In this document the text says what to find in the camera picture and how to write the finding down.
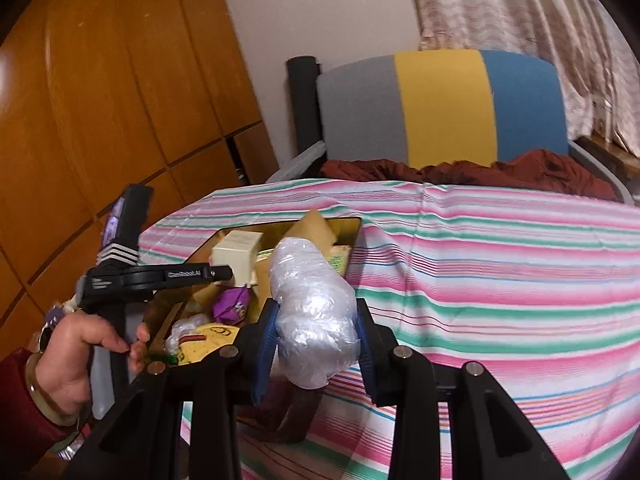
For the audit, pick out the wooden wardrobe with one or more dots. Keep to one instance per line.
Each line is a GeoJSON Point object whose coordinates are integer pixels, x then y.
{"type": "Point", "coordinates": [110, 85]}

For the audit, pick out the green tinsel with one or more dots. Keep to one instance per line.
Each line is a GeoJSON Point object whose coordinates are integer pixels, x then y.
{"type": "Point", "coordinates": [165, 356]}

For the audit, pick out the clear plastic bag wad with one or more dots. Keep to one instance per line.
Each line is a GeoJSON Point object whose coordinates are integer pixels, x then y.
{"type": "Point", "coordinates": [310, 310]}
{"type": "Point", "coordinates": [187, 332]}

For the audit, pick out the dark red cloth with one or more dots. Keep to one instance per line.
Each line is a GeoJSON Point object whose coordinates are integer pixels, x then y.
{"type": "Point", "coordinates": [475, 172]}

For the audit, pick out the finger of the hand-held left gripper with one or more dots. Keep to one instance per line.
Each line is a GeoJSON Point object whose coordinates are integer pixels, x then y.
{"type": "Point", "coordinates": [220, 273]}

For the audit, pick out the grey yellow blue chair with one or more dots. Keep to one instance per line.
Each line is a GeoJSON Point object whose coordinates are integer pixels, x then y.
{"type": "Point", "coordinates": [440, 105]}

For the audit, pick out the tan sponge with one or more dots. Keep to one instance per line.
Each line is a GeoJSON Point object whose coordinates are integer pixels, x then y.
{"type": "Point", "coordinates": [310, 230]}

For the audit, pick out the striped tablecloth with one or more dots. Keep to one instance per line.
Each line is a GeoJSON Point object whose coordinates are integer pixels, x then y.
{"type": "Point", "coordinates": [475, 285]}

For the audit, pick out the printed beige curtain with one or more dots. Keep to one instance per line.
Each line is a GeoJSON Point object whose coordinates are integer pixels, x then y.
{"type": "Point", "coordinates": [525, 5]}

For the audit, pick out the yellow snack packet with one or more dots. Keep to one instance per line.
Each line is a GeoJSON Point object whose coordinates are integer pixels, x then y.
{"type": "Point", "coordinates": [340, 260]}

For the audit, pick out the gold metal tin box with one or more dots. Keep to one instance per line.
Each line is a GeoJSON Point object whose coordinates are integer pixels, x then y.
{"type": "Point", "coordinates": [350, 235]}

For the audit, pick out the yellow soft toy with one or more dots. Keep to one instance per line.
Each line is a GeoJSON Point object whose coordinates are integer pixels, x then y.
{"type": "Point", "coordinates": [212, 342]}

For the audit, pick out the wooden shelf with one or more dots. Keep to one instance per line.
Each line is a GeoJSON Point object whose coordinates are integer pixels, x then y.
{"type": "Point", "coordinates": [612, 155]}

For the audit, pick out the gold bangle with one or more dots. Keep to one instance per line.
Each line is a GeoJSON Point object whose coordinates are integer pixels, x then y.
{"type": "Point", "coordinates": [34, 385]}

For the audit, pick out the purple packet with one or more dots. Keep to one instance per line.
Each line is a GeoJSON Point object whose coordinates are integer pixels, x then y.
{"type": "Point", "coordinates": [230, 305]}

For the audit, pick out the person's left hand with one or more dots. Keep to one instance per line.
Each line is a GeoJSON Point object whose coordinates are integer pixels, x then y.
{"type": "Point", "coordinates": [70, 355]}

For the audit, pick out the cream cardboard box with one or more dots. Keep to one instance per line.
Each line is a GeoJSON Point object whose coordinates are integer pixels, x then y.
{"type": "Point", "coordinates": [237, 255]}

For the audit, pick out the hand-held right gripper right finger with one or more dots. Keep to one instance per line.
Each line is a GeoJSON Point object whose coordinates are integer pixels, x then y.
{"type": "Point", "coordinates": [368, 352]}

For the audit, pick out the black rolled mat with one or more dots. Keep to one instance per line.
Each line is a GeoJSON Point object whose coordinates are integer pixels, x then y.
{"type": "Point", "coordinates": [302, 110]}

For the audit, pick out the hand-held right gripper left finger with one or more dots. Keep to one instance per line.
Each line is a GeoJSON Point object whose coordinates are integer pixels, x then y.
{"type": "Point", "coordinates": [265, 347]}

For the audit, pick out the person's left forearm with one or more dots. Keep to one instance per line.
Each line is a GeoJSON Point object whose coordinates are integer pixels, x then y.
{"type": "Point", "coordinates": [20, 415]}

